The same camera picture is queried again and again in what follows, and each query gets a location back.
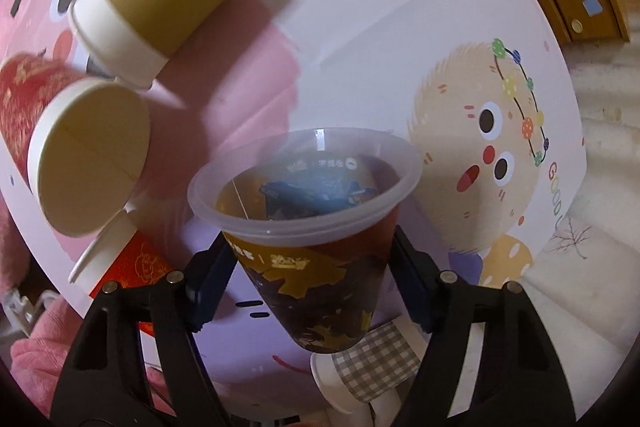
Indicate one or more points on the pink plush blanket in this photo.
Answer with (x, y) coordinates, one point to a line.
(37, 360)

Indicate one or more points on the cartoon printed tablecloth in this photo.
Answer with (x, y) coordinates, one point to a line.
(261, 67)

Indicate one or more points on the white floral curtain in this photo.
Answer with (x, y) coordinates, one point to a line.
(585, 283)

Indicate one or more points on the small red paper cup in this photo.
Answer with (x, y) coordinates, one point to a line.
(120, 253)

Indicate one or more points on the large red paper cup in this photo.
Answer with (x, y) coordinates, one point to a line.
(80, 142)

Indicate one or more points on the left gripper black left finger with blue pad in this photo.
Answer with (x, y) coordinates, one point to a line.
(103, 381)

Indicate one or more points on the dark patterned plastic cup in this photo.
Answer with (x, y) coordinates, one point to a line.
(311, 215)

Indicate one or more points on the checkered white paper cup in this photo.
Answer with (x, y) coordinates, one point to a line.
(383, 359)

